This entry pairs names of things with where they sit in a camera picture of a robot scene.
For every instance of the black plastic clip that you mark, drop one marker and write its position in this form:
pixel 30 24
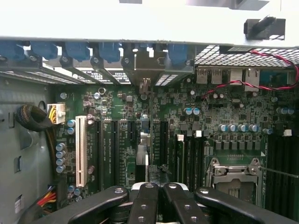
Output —
pixel 257 28

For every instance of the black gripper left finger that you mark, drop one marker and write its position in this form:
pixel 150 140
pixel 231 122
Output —
pixel 142 205

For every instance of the silver socket locking lever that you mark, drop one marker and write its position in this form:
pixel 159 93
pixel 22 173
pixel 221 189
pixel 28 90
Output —
pixel 280 172

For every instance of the long black expansion slot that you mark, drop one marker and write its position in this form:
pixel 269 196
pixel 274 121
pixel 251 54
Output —
pixel 99 151
pixel 114 151
pixel 164 142

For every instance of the open black pc case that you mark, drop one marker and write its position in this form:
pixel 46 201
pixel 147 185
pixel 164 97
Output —
pixel 23 151

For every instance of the metal cpu socket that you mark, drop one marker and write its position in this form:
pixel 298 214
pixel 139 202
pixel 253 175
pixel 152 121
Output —
pixel 233 182

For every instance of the white power connector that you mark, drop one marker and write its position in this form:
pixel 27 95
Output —
pixel 58 113

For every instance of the green motherboard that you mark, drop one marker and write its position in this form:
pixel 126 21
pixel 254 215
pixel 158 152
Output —
pixel 233 112

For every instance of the white pci expansion slot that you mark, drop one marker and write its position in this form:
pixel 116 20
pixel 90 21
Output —
pixel 81 151

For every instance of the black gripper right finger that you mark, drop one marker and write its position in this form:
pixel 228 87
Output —
pixel 187 207

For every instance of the short black expansion slot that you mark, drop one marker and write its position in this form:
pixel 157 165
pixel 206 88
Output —
pixel 131 130

